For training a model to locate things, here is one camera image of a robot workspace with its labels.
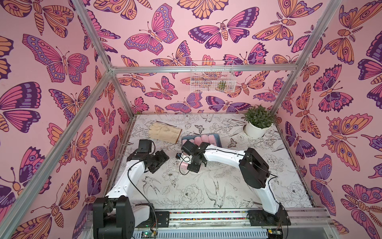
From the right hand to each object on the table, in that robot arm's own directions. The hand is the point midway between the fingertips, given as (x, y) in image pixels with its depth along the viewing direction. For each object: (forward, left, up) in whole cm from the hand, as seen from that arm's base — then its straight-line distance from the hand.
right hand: (190, 167), depth 90 cm
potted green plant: (+25, -42, +17) cm, 51 cm away
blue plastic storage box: (+19, -19, -1) cm, 26 cm away
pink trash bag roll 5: (+19, -1, +1) cm, 19 cm away
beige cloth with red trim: (+27, +20, -1) cm, 34 cm away
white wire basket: (+54, -15, +24) cm, 61 cm away
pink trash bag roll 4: (+19, -4, +2) cm, 19 cm away
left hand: (+2, +14, +7) cm, 15 cm away
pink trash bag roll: (+19, -14, +2) cm, 24 cm away
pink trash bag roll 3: (+20, -9, +2) cm, 22 cm away
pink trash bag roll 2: (+20, -9, +2) cm, 22 cm away
